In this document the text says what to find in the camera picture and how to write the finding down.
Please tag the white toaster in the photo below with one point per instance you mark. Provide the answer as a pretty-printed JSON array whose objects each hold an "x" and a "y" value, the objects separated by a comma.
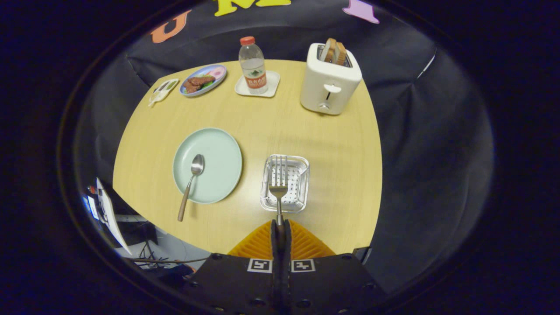
[{"x": 328, "y": 87}]

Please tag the white square coaster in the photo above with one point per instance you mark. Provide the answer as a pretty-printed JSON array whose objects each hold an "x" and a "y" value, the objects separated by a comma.
[{"x": 273, "y": 81}]

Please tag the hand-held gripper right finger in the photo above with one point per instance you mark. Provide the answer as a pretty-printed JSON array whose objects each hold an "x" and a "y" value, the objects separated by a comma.
[{"x": 323, "y": 284}]

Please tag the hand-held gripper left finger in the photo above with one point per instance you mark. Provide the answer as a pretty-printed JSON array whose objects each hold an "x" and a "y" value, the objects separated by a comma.
[{"x": 245, "y": 284}]

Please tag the black backdrop cloth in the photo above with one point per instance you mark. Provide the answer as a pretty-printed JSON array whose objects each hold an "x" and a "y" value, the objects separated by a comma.
[{"x": 415, "y": 153}]

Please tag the brown meat slices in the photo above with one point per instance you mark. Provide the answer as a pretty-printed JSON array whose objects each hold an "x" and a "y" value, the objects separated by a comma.
[{"x": 197, "y": 82}]

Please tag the brown toast slice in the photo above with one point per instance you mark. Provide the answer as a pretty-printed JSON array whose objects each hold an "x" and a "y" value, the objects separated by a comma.
[
  {"x": 341, "y": 53},
  {"x": 329, "y": 49}
]

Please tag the blue plate with food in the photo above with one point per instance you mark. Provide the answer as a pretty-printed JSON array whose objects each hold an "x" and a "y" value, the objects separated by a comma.
[{"x": 216, "y": 72}]

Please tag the metal fork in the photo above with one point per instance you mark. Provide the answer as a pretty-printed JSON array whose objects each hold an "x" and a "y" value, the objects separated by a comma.
[{"x": 278, "y": 191}]

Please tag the white sauce dish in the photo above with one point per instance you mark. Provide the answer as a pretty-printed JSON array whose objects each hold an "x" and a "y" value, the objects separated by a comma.
[{"x": 162, "y": 92}]

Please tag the light green plate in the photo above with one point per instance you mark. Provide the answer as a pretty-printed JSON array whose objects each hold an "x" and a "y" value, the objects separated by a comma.
[{"x": 218, "y": 162}]

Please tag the clear water bottle red cap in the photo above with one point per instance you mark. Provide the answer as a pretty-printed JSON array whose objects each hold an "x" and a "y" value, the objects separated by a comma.
[{"x": 253, "y": 65}]

